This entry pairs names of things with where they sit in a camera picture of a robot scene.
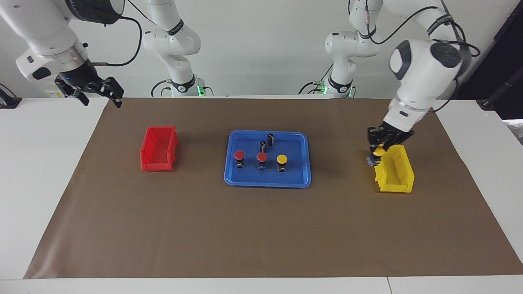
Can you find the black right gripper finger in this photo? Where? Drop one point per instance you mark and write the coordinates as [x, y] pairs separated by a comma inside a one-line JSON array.
[[116, 92], [81, 98]]

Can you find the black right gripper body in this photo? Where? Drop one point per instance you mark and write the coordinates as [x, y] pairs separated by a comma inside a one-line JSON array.
[[79, 77]]

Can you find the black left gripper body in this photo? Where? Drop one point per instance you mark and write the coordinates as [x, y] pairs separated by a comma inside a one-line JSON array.
[[396, 134]]

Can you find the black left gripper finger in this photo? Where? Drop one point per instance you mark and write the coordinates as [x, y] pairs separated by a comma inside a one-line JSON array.
[[392, 146], [373, 139]]

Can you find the yellow push button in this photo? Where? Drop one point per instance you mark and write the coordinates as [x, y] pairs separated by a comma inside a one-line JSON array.
[[282, 159], [380, 152]]

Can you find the red push button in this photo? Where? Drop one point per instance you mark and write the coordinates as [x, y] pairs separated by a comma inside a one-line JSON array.
[[239, 154], [262, 157]]

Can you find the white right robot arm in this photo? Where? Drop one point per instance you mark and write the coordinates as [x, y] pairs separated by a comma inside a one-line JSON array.
[[45, 32]]

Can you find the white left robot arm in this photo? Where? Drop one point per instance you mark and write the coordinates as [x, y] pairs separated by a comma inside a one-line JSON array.
[[421, 73]]

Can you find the blue plastic tray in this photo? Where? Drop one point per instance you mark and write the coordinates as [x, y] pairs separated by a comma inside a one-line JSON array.
[[294, 175]]

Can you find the yellow plastic bin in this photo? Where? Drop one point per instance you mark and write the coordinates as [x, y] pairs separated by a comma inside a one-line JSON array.
[[394, 185]]

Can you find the black device on table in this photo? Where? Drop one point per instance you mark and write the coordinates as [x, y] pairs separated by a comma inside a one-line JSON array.
[[8, 102]]

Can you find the red plastic bin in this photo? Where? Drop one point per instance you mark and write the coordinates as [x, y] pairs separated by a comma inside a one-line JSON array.
[[157, 165]]

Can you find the black stand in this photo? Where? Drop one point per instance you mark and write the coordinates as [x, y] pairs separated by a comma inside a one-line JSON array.
[[490, 102]]

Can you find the black cylindrical capacitor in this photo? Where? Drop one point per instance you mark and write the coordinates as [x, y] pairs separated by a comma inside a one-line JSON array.
[[270, 139], [263, 146]]

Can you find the brown paper table mat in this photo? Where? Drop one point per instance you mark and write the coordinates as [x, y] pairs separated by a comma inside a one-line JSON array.
[[204, 228]]

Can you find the white wall socket strip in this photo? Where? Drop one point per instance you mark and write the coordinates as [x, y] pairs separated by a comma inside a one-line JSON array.
[[51, 94]]

